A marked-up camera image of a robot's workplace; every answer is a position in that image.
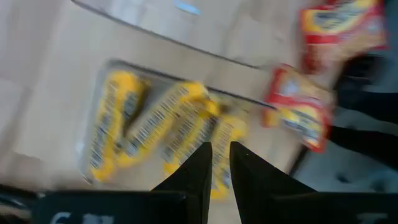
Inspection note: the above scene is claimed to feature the clear plastic bin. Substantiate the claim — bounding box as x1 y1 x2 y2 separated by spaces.
79 58 280 200
70 0 265 70

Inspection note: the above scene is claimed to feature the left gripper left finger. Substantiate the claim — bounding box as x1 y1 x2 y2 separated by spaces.
30 142 213 224

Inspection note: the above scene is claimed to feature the red Maruchan noodle pack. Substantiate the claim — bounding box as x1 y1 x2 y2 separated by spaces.
298 0 388 74
261 63 335 154

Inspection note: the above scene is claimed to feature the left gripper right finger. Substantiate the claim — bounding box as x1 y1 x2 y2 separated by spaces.
230 141 398 224

